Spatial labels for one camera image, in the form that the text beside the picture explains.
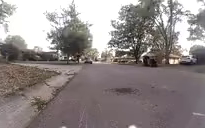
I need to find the concrete kerb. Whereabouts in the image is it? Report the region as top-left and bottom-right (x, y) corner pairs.
(0, 63), (83, 128)

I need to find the dark waste bin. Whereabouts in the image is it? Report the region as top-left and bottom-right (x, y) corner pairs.
(149, 58), (159, 68)
(142, 55), (151, 67)

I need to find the white car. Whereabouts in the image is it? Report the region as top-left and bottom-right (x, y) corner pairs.
(179, 55), (198, 66)

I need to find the vehicle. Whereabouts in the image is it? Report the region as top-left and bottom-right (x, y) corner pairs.
(83, 58), (94, 65)

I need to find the building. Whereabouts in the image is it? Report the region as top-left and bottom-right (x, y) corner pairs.
(21, 49), (59, 62)
(190, 46), (205, 66)

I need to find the bush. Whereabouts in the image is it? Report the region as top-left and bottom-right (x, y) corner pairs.
(0, 43), (23, 63)

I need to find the leaf-strewn lawn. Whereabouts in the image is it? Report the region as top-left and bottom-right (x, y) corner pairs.
(0, 63), (61, 103)

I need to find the grey asphalt road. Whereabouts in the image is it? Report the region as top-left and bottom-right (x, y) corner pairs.
(24, 61), (205, 128)

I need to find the tree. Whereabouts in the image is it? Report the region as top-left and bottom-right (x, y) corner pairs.
(0, 0), (17, 33)
(186, 0), (205, 48)
(136, 0), (191, 64)
(4, 34), (28, 51)
(44, 1), (94, 65)
(108, 4), (156, 64)

